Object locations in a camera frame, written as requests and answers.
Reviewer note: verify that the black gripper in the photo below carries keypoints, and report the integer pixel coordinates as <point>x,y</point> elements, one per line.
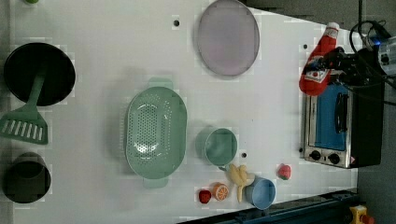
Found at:
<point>355,69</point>

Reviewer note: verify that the red plush ketchup bottle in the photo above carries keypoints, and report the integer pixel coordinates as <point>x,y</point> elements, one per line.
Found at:
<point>315,76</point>

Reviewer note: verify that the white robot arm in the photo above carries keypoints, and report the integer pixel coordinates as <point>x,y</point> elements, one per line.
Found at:
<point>386,58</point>

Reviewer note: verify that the green oval strainer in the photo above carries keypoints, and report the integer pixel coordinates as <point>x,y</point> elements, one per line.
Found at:
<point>155,132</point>

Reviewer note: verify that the black toaster oven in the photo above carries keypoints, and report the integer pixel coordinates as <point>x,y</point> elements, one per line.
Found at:
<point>343,127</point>

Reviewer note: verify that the pink strawberry toy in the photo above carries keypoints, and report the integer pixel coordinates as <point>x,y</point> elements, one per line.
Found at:
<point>284,172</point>

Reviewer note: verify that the grey round plate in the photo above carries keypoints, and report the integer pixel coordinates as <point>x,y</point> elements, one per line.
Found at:
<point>228,37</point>

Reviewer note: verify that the yellow red emergency button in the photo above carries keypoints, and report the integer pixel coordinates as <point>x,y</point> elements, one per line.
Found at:
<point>360,216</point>

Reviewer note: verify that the blue cup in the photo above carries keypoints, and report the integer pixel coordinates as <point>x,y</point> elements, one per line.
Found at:
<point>261,193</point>

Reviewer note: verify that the peeled toy banana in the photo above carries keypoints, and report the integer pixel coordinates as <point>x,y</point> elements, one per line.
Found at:
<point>241,177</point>

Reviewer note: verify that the green mug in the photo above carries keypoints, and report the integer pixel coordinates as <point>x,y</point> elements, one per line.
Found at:
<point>216,146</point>

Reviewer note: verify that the orange slice toy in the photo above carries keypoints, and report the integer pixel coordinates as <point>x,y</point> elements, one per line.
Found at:
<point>220,192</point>

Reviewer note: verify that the small red strawberry toy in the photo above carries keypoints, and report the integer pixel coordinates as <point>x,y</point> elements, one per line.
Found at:
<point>204,196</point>

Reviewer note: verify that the black round pan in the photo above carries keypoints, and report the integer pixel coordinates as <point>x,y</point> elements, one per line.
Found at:
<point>23,63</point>

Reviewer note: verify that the small green object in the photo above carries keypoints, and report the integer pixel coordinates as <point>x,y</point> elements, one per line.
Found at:
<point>32,1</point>

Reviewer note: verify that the green spatula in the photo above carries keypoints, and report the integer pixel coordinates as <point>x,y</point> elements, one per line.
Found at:
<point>25,123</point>

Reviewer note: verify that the black cylinder container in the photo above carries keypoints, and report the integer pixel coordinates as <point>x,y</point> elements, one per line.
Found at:
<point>27,180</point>

